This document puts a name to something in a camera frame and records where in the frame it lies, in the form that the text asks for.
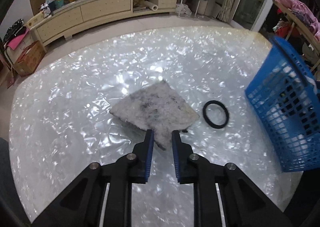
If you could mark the pink and black bags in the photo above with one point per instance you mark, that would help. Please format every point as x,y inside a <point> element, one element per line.
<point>15,34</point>

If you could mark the grey speckled felt square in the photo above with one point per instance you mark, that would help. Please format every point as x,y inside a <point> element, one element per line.
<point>159,108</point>

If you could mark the white paper roll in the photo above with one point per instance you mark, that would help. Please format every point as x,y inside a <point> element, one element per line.
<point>150,5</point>

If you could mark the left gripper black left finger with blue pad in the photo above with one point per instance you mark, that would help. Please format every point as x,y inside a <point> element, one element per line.
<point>101,194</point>

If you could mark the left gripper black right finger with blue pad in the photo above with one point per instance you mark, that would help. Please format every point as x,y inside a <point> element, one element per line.
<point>223,195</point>

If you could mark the blue plastic basket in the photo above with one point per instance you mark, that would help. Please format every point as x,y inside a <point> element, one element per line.
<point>284,96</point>

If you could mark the cream TV cabinet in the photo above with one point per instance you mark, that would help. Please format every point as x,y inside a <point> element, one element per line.
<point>86,14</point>

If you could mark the wooden clothes rack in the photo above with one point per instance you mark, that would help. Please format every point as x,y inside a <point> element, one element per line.
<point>290,27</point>

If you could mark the pink clothes pile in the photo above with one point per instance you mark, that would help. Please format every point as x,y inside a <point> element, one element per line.
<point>304,14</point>

